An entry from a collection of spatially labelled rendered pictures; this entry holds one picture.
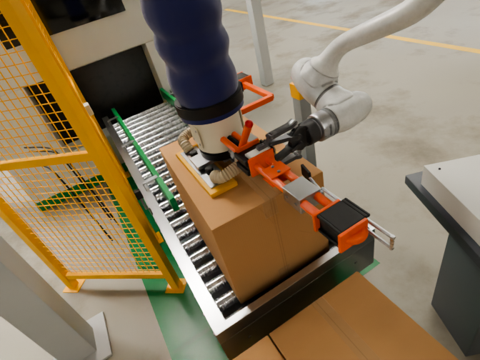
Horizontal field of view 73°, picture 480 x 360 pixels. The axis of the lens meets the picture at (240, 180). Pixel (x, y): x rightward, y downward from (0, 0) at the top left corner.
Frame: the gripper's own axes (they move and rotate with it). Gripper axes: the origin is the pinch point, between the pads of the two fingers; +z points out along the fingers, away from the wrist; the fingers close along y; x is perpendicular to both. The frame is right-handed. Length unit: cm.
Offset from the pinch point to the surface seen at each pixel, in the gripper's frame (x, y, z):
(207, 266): 21, 53, 25
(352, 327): -31, 53, -4
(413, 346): -45, 54, -14
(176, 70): 21.2, -25.5, 8.6
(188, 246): 38, 54, 27
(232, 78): 17.6, -18.0, -5.8
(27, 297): 57, 50, 97
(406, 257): 0, 109, -73
